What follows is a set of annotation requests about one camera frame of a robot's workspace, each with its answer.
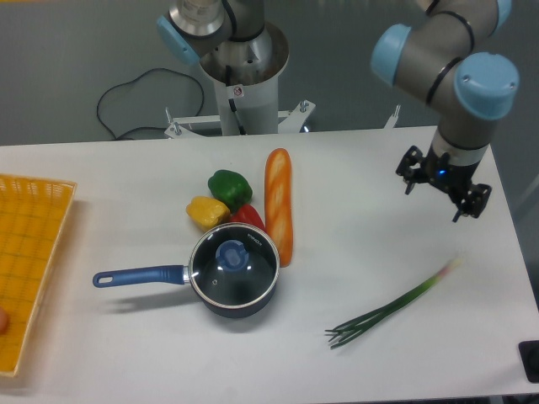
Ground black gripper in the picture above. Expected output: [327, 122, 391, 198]
[396, 146, 492, 222]

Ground glass lid blue knob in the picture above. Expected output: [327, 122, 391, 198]
[189, 223, 280, 310]

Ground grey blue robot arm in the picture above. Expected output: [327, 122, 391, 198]
[157, 1, 520, 218]

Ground green spring onion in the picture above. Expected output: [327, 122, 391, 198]
[325, 258, 462, 349]

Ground orange baguette bread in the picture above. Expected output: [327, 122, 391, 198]
[264, 148, 294, 267]

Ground black device at table corner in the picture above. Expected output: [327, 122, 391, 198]
[518, 340, 539, 384]

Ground red bell pepper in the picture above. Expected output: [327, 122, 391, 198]
[229, 204, 266, 231]

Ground green bell pepper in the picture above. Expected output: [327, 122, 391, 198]
[207, 169, 253, 213]

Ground yellow bell pepper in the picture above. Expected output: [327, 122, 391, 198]
[185, 196, 231, 231]

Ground yellow woven basket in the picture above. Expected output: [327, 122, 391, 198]
[1, 173, 77, 377]

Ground blue saucepan with handle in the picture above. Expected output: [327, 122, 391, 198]
[92, 222, 281, 319]

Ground black floor cable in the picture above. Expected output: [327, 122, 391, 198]
[96, 67, 205, 141]

